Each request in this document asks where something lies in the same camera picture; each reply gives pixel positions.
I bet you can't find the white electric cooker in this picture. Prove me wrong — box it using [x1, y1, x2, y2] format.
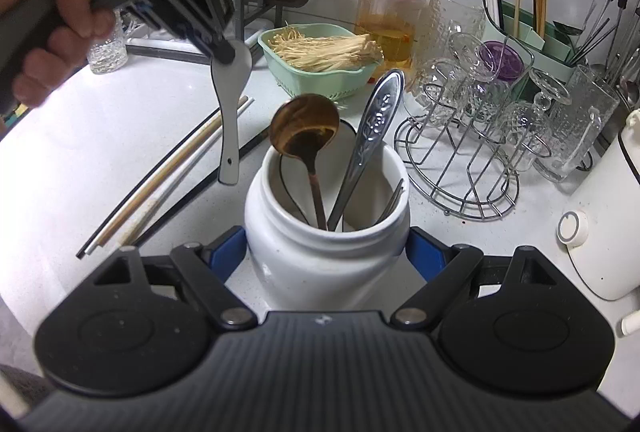
[557, 109, 640, 336]

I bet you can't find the textured glass handle mug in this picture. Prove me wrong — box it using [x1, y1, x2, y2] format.
[531, 64, 621, 184]

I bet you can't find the white patterned chopstick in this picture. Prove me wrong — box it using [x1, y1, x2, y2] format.
[86, 95, 249, 257]
[119, 99, 255, 245]

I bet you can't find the purple round lid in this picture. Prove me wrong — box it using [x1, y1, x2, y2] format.
[479, 40, 521, 83]

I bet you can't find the wire glass rack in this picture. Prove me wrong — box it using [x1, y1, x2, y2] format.
[393, 32, 554, 219]

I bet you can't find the set of clear stemmed glasses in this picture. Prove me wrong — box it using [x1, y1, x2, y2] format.
[409, 32, 574, 174]

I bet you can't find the green utensil caddy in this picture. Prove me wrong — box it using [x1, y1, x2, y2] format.
[482, 0, 584, 81]

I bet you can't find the white spoon with black rim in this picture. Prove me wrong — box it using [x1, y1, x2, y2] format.
[277, 154, 321, 228]

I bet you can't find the brown wooden spoon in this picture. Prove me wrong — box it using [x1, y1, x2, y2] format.
[269, 94, 341, 231]

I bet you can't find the white ceramic jar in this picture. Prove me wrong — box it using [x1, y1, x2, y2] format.
[244, 122, 412, 311]

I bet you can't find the metal fork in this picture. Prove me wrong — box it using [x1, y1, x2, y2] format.
[372, 179, 406, 229]

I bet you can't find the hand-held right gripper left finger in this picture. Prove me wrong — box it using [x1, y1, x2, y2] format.
[94, 226, 259, 332]

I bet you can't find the white ceramic spoon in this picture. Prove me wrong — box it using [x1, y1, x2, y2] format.
[209, 39, 253, 186]

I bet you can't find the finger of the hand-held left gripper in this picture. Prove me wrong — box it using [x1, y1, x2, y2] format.
[184, 24, 237, 64]
[130, 1, 214, 59]

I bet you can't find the green plastic basket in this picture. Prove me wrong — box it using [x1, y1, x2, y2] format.
[257, 22, 384, 102]

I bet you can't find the patterned metal spoon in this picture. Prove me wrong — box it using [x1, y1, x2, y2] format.
[327, 68, 406, 231]

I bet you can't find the bundle of dried noodles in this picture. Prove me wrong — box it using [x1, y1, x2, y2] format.
[267, 24, 384, 73]

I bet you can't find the plastic jar with red lid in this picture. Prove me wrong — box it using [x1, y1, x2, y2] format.
[355, 0, 430, 73]

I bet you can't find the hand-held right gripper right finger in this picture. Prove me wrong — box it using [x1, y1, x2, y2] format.
[390, 225, 559, 331]

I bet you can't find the black chopstick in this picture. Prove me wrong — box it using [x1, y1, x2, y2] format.
[75, 112, 224, 259]
[134, 129, 272, 246]

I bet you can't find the bubbled textured drinking glass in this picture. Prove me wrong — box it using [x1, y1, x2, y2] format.
[87, 11, 129, 76]

